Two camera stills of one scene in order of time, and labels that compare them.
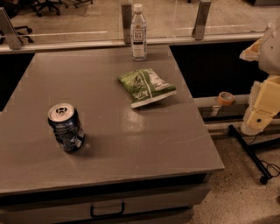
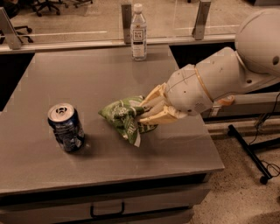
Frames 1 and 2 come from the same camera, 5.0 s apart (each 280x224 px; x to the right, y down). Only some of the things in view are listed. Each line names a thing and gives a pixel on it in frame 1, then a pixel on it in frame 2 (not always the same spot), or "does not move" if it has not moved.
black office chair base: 22,31 does not move
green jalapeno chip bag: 144,86 → 122,115
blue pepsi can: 65,121 does not move
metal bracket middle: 126,12 does not move
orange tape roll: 226,98 does not move
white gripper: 271,53 → 186,92
